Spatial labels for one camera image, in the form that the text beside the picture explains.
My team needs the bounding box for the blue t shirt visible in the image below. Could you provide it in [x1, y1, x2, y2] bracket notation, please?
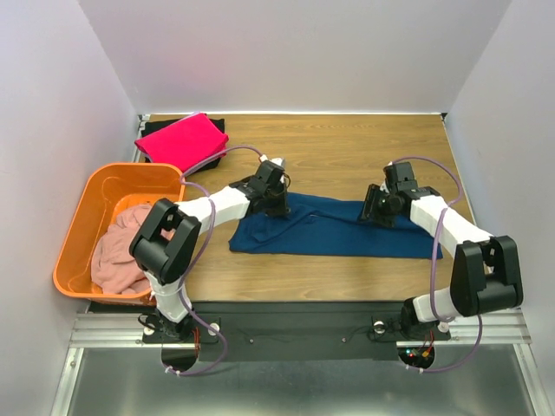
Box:
[229, 192, 434, 259]

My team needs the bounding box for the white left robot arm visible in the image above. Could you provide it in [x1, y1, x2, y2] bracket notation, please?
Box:
[129, 158, 289, 341]

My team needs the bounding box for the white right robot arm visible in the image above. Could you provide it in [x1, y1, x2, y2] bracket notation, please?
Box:
[359, 158, 524, 338]

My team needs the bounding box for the folded magenta t shirt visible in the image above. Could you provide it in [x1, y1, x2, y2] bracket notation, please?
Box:
[134, 112, 230, 175]

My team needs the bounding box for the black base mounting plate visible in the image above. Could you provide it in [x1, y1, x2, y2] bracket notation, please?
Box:
[138, 301, 450, 363]

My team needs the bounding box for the folded black t shirt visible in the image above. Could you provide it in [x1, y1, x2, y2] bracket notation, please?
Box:
[143, 114, 226, 174]

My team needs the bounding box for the orange plastic basket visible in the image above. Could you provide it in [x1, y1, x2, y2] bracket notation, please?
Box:
[53, 163, 185, 306]

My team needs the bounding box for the dusty pink t shirt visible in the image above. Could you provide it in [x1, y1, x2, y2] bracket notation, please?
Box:
[90, 204, 152, 295]

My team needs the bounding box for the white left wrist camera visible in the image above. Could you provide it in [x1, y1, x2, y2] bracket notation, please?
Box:
[258, 154, 286, 169]

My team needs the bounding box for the aluminium rail frame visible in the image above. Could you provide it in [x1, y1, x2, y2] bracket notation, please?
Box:
[49, 113, 541, 416]

